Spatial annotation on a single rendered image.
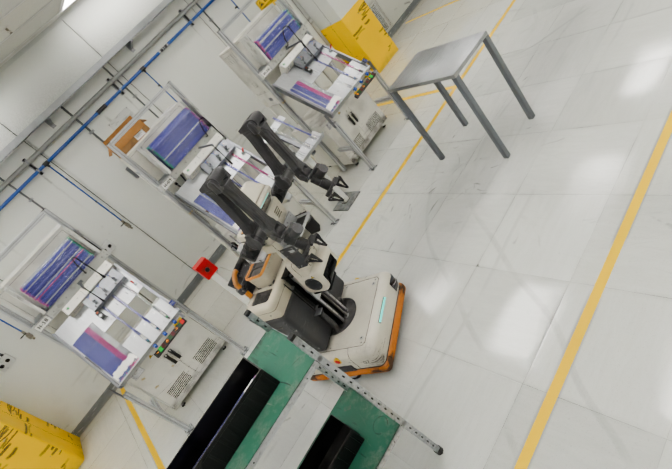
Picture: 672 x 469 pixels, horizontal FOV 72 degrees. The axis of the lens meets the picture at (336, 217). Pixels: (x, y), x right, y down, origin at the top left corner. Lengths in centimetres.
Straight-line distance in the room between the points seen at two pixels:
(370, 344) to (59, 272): 253
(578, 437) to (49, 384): 508
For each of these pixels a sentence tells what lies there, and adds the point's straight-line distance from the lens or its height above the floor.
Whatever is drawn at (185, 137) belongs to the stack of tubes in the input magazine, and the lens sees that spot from 433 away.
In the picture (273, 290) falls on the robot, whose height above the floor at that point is 81.
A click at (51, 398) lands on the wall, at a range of 605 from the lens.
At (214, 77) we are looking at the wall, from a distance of 615.
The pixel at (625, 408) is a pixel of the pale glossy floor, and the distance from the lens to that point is 234.
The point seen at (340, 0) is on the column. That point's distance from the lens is 671.
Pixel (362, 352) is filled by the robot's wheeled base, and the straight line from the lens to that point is 279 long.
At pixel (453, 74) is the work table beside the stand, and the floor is 80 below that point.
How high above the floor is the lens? 208
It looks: 27 degrees down
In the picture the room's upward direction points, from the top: 45 degrees counter-clockwise
